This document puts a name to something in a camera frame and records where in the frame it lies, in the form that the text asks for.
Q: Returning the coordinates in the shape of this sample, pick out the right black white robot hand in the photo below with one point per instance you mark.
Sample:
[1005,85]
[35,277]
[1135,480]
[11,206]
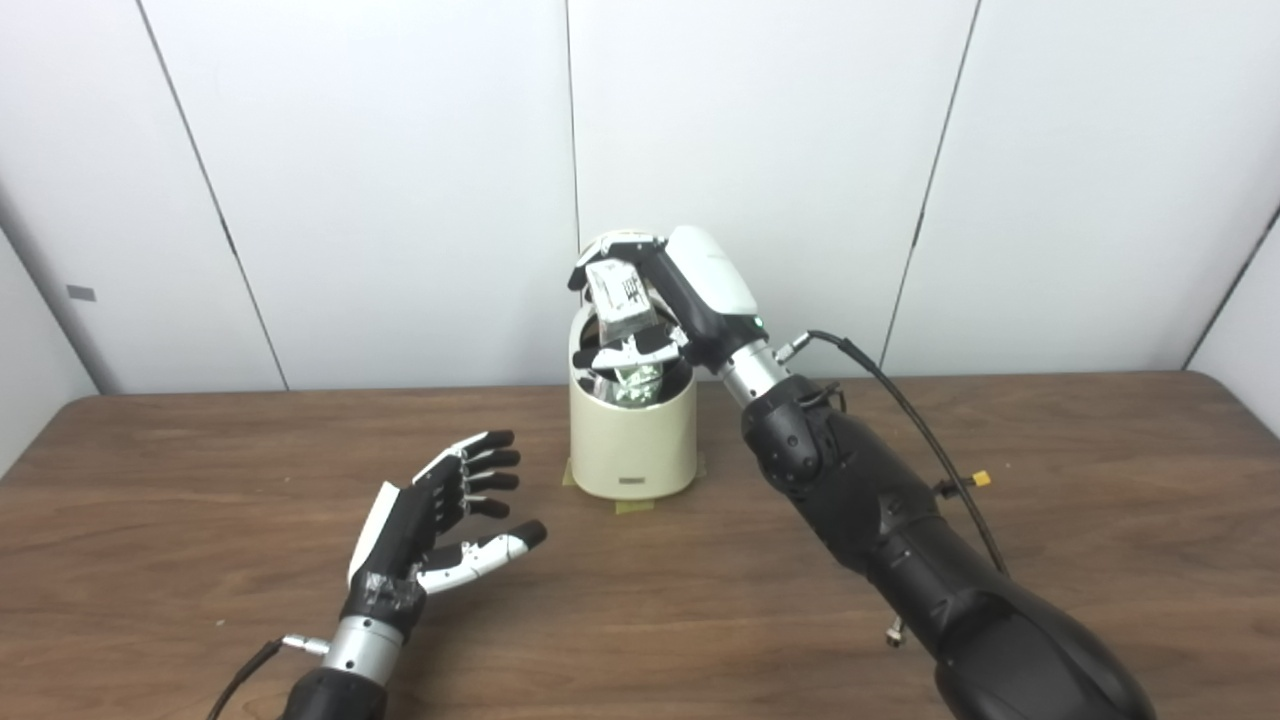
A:
[710,290]

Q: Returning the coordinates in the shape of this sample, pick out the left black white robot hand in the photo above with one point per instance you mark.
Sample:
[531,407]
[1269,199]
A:
[400,540]

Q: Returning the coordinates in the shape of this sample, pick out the white green milk carton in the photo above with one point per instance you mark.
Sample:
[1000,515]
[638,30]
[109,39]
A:
[625,295]

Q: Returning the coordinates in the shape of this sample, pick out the cream-colored bin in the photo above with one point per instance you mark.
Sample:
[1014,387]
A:
[630,450]

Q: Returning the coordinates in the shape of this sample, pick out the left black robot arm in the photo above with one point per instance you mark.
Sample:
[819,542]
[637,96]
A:
[355,650]

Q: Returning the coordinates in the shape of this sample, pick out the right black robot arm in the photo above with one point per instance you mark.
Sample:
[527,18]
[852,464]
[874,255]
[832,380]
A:
[900,520]

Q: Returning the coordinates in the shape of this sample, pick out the small silver plug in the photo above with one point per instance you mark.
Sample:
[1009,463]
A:
[894,633]

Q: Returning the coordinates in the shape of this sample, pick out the small grey wall label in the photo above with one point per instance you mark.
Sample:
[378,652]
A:
[81,293]

